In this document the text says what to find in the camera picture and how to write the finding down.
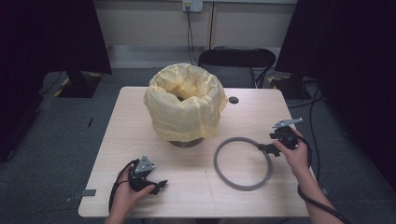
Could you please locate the grey trash can rim ring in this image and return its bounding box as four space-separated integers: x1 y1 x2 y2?
213 136 274 192

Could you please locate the white wall socket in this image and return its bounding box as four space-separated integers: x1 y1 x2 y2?
181 0 204 13

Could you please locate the person's left hand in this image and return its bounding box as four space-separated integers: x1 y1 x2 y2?
113 167 156 216

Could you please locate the black folding chair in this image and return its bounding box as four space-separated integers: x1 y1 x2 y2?
197 46 277 90

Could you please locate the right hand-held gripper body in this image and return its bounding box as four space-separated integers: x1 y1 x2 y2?
269 117 304 150

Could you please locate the bin with yellow bag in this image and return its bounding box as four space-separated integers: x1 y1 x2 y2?
143 63 229 143

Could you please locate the person's right hand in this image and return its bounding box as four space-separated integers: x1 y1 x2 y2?
272 128 311 177

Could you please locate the black power cable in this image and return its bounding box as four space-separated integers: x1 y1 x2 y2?
185 8 200 68

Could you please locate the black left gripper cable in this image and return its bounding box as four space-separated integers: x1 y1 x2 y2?
108 160 139 215

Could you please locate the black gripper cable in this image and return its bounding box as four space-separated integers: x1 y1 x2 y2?
296 133 353 224
108 160 139 215

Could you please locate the black floor cable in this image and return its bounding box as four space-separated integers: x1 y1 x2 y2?
307 88 322 182

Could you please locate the black panel on stand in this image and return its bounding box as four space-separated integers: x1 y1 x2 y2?
273 0 396 190
0 0 113 163

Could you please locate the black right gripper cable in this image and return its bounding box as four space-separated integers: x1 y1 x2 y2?
296 133 353 224

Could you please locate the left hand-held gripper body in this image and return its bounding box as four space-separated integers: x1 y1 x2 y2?
128 154 156 192

